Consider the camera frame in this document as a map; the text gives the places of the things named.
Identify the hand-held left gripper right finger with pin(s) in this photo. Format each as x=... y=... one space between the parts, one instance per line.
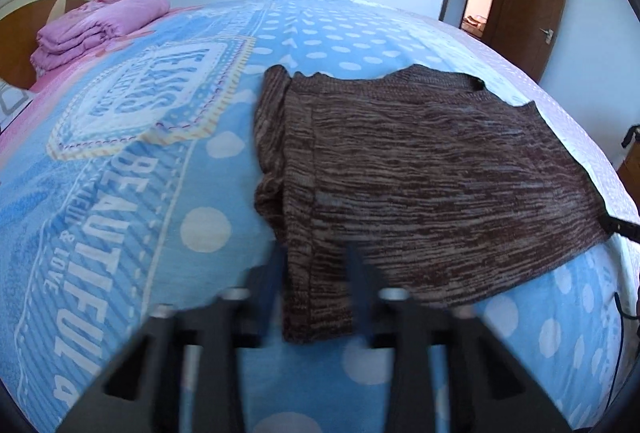
x=364 y=283

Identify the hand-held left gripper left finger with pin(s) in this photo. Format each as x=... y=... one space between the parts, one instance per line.
x=260 y=293

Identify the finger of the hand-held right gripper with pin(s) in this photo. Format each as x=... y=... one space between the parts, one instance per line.
x=622 y=228

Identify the brown knitted sweater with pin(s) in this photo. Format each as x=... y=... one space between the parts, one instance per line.
x=425 y=173

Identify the wooden cabinet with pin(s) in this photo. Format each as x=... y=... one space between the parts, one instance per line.
x=631 y=188

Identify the bed with printed sheet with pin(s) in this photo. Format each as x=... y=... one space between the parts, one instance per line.
x=150 y=173

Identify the brown wooden door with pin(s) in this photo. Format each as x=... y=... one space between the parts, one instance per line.
x=530 y=18

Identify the grey patterned pillow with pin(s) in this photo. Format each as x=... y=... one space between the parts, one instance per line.
x=12 y=105

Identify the folded pink blanket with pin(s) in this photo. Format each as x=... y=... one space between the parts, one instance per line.
x=95 y=25

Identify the cream and wood headboard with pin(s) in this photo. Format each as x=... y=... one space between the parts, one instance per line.
x=30 y=8

